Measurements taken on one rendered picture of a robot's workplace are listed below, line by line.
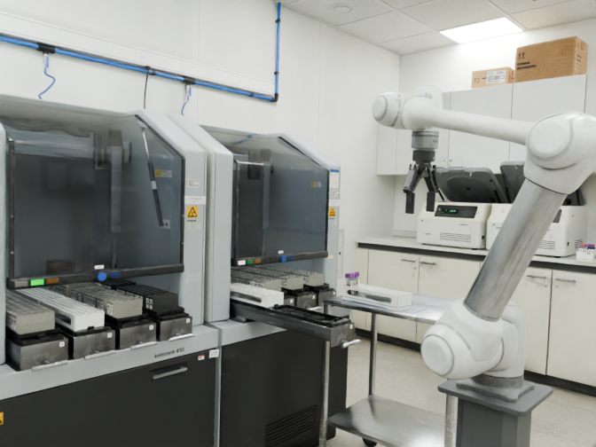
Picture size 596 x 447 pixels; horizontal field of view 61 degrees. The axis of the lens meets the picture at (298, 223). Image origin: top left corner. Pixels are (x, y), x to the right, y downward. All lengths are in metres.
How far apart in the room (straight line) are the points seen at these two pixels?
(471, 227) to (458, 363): 2.73
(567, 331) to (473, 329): 2.55
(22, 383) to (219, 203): 0.94
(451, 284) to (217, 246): 2.49
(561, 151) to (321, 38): 3.33
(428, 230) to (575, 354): 1.36
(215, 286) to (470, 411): 1.07
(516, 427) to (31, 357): 1.42
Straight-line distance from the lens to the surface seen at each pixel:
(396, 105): 1.60
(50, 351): 1.73
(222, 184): 2.09
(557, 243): 3.89
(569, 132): 1.25
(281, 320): 1.98
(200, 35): 3.54
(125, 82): 3.17
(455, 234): 4.14
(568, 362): 3.98
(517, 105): 4.34
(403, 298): 2.10
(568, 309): 3.90
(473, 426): 1.70
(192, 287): 2.05
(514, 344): 1.61
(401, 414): 2.52
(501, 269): 1.37
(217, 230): 2.09
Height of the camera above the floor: 1.26
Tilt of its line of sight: 3 degrees down
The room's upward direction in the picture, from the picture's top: 2 degrees clockwise
